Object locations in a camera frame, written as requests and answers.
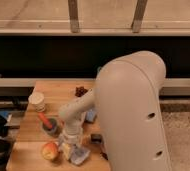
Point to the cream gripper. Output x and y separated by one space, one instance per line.
68 150

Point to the light blue towel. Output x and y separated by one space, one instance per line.
79 155

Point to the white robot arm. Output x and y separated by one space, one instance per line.
126 98

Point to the red apple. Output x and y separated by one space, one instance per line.
49 151

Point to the grey cup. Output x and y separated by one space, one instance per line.
54 130

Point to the small grey metal block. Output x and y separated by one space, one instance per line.
96 138

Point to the orange carrot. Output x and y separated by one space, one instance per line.
45 120

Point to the blue sponge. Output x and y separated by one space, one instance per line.
91 115

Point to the bunch of dark grapes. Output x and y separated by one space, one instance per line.
80 91

